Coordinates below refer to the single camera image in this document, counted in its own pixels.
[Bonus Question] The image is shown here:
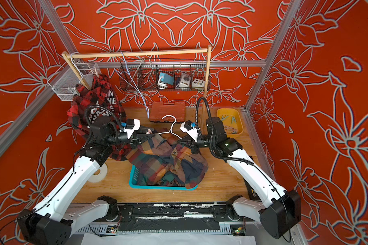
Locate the white wire hanger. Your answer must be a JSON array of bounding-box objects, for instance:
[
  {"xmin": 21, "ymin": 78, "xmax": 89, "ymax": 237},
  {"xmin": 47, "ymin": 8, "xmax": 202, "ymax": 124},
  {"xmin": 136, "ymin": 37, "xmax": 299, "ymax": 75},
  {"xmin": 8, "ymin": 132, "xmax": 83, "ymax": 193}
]
[
  {"xmin": 159, "ymin": 114, "xmax": 182, "ymax": 140},
  {"xmin": 119, "ymin": 50, "xmax": 150, "ymax": 119}
]

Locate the dark plaid shirt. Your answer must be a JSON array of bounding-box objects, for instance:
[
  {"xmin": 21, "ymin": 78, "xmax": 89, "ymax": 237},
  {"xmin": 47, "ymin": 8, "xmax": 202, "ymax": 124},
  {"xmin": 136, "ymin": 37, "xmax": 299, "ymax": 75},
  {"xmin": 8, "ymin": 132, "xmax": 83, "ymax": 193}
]
[
  {"xmin": 136, "ymin": 161, "xmax": 208, "ymax": 189},
  {"xmin": 125, "ymin": 134, "xmax": 209, "ymax": 172}
]

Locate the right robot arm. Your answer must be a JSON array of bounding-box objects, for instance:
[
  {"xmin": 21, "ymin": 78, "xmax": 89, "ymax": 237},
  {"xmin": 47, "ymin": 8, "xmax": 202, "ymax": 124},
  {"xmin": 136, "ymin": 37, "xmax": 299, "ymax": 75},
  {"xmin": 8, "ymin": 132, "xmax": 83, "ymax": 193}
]
[{"xmin": 179, "ymin": 97, "xmax": 301, "ymax": 243}]

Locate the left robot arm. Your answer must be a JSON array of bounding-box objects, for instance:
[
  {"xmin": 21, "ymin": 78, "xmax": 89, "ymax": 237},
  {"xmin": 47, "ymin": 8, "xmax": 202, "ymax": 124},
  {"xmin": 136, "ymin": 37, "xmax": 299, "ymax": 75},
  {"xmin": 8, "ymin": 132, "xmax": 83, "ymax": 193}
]
[{"xmin": 16, "ymin": 105, "xmax": 154, "ymax": 245}]

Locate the yellow plastic tray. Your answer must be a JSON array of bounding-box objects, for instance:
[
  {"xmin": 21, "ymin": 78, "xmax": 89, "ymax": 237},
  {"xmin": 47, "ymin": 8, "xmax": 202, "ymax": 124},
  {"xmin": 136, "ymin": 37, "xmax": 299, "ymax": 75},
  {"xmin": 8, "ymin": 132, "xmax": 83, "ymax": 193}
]
[{"xmin": 217, "ymin": 108, "xmax": 243, "ymax": 138}]

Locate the red black plaid shirt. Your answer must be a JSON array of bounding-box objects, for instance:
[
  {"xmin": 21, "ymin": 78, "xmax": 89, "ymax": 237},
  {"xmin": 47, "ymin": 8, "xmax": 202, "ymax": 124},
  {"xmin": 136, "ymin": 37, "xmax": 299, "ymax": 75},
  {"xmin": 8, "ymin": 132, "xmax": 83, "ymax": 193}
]
[{"xmin": 66, "ymin": 74, "xmax": 132, "ymax": 161}]

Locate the white tape roll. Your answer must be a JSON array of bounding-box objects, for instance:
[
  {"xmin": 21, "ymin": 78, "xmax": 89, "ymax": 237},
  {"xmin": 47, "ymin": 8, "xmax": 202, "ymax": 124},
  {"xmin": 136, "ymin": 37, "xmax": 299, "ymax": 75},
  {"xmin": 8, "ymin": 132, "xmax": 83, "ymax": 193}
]
[{"xmin": 88, "ymin": 164, "xmax": 108, "ymax": 183}]

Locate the red brown box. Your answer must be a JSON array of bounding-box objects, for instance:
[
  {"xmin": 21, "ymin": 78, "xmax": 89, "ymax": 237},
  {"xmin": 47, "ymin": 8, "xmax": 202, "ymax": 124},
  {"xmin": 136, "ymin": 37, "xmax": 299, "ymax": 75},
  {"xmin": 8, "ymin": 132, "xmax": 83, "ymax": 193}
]
[{"xmin": 149, "ymin": 102, "xmax": 186, "ymax": 123}]

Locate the teal plastic basket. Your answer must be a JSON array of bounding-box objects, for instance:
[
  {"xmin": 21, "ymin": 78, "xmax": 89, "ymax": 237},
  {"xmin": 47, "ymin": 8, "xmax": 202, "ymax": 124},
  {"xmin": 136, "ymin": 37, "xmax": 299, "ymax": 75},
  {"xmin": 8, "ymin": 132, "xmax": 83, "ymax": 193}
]
[{"xmin": 129, "ymin": 166, "xmax": 198, "ymax": 191}]

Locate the white dotted box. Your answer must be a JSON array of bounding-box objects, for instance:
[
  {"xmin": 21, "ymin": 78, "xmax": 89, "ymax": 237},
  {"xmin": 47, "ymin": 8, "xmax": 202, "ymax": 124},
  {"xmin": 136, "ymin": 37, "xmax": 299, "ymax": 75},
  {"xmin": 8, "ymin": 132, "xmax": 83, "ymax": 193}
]
[{"xmin": 192, "ymin": 79, "xmax": 205, "ymax": 89}]

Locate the white mesh basket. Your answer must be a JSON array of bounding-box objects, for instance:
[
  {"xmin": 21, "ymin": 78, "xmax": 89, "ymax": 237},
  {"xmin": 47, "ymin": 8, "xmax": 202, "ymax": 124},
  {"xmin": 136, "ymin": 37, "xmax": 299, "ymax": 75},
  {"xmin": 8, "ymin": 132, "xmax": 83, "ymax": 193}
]
[{"xmin": 49, "ymin": 62, "xmax": 101, "ymax": 101}]

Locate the white power adapter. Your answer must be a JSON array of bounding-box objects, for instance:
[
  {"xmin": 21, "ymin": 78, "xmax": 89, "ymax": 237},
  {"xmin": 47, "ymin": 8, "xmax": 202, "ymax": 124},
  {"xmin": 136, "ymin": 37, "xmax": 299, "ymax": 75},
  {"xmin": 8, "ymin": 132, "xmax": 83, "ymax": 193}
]
[{"xmin": 176, "ymin": 73, "xmax": 191, "ymax": 88}]

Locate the wooden hanging rack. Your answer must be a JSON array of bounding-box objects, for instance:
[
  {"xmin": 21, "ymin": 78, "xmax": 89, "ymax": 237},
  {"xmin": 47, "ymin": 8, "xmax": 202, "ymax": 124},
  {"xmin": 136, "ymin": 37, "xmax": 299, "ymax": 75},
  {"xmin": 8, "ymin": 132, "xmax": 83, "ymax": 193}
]
[{"xmin": 61, "ymin": 45, "xmax": 213, "ymax": 129}]

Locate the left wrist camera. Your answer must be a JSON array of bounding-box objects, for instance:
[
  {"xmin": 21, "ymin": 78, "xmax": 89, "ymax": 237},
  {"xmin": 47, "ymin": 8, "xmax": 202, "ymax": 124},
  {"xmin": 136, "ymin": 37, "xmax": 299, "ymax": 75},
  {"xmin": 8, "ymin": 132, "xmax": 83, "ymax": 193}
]
[{"xmin": 124, "ymin": 118, "xmax": 141, "ymax": 139}]

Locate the black wire basket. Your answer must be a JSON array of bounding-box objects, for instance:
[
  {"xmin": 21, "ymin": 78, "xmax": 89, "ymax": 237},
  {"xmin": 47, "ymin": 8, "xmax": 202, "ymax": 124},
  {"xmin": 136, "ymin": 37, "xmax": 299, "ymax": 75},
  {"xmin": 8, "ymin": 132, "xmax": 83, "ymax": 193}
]
[{"xmin": 117, "ymin": 60, "xmax": 211, "ymax": 92}]

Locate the teal charger with cable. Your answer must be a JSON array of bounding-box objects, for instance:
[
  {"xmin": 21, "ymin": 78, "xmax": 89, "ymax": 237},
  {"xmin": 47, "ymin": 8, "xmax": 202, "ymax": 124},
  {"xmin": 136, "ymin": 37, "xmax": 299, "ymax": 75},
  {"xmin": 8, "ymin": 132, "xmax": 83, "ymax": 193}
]
[{"xmin": 157, "ymin": 72, "xmax": 175, "ymax": 90}]

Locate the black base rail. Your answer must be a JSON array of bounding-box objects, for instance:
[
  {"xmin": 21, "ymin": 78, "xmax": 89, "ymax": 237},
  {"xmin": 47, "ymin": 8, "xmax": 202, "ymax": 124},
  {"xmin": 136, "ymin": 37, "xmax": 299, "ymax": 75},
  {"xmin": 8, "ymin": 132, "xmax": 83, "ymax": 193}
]
[{"xmin": 86, "ymin": 202, "xmax": 252, "ymax": 236}]

